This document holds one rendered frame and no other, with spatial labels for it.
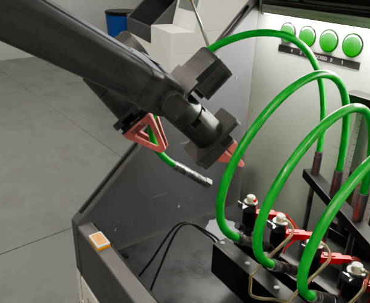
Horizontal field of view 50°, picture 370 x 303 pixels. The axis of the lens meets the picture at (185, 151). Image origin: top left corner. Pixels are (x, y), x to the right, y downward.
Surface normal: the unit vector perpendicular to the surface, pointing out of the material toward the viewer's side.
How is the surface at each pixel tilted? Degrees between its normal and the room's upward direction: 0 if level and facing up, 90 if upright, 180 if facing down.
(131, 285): 0
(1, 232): 0
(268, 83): 90
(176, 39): 90
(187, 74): 53
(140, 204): 90
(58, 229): 0
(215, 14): 90
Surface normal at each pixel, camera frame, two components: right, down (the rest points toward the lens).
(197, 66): -0.36, -0.32
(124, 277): 0.03, -0.90
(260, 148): -0.82, 0.22
